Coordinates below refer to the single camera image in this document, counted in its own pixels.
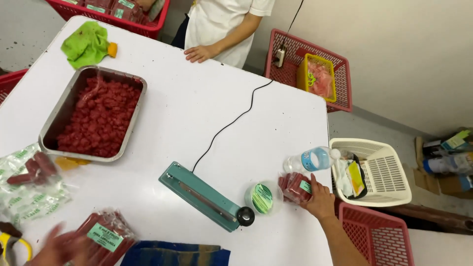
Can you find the person's left hand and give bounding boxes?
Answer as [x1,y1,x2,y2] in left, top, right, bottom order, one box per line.
[27,221,94,266]

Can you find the person's right hand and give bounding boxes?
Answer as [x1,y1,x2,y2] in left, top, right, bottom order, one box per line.
[300,173,336,221]

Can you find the small red sausage packet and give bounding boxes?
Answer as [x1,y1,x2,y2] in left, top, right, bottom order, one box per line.
[278,171,314,204]

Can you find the pile of green printed bags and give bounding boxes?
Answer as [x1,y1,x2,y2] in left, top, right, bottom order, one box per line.
[0,143,73,227]

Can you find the large sealed red sausage packet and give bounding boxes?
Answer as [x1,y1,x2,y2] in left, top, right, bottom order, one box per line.
[74,209,136,266]

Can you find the open bag of red sausages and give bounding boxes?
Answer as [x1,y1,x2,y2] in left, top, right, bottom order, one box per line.
[6,151,58,186]

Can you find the yellow sponge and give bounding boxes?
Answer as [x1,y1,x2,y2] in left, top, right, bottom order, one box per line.
[55,157,92,171]

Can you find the metal tray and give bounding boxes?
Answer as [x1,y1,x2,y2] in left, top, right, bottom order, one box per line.
[38,65,148,163]

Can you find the blue cloth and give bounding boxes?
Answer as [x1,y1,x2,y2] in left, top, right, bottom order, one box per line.
[120,240,231,266]

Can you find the heap of red meat pieces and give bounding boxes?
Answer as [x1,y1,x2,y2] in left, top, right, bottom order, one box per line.
[56,77,142,158]

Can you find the teal impulse heat sealer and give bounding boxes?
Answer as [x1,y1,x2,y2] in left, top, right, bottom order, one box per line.
[158,161,256,233]

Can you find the green cloth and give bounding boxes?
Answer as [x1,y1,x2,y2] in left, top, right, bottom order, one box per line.
[61,21,110,70]

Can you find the green label roll in tub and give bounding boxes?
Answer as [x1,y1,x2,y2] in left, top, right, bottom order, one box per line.
[244,181,284,216]

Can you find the red basket of sausage packets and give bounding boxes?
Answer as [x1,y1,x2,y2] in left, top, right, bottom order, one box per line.
[45,0,171,40]

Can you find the clear plastic water bottle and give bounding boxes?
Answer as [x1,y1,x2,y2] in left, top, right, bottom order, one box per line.
[283,146,341,174]

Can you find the white power strip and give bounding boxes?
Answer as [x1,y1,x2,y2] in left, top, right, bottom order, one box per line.
[274,44,287,68]

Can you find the white crumpled plastic bag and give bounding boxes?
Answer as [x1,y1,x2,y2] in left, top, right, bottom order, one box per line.
[331,150,356,198]

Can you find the yellow plastic basket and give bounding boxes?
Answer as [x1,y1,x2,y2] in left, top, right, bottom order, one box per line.
[297,53,338,103]

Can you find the red basket holding yellow basket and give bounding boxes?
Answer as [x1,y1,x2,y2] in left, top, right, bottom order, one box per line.
[263,28,353,113]

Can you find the yellow packet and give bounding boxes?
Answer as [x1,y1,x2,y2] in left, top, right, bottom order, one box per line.
[347,161,366,197]

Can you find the pink plastic bags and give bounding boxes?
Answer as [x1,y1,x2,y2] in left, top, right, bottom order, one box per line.
[307,61,334,99]

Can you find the black tray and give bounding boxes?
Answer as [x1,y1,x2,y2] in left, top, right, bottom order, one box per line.
[347,153,369,200]

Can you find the empty red plastic basket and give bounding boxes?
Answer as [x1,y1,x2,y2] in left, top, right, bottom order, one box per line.
[338,202,415,266]

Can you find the white plastic basket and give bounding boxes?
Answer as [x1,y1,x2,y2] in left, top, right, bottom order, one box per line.
[329,138,412,208]

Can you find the brown pipe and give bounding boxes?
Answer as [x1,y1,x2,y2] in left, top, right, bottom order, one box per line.
[382,204,473,234]

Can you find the heap of cardboard and bottles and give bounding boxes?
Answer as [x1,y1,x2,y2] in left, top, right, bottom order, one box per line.
[413,127,473,200]

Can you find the yellow handled scissors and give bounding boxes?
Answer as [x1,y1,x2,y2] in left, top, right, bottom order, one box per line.
[0,221,33,266]

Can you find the black sealer power cable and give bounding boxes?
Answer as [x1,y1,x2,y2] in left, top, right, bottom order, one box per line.
[191,79,274,173]

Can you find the black power strip cable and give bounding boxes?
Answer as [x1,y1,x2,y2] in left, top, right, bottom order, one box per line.
[282,0,305,48]

